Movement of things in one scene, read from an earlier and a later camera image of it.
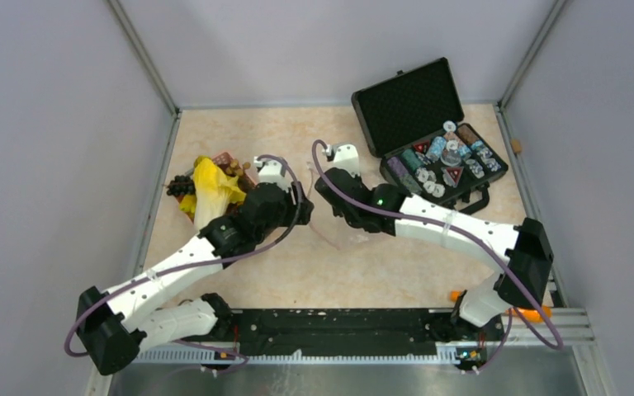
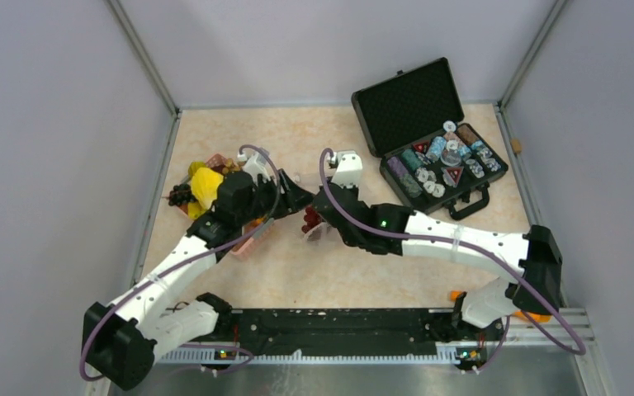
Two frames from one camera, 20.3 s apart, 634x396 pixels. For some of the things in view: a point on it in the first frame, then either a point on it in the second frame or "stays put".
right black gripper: [338, 212] -> [355, 191]
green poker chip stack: [409, 157] stays put
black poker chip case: [413, 122] stays put
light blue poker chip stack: [437, 148] stays put
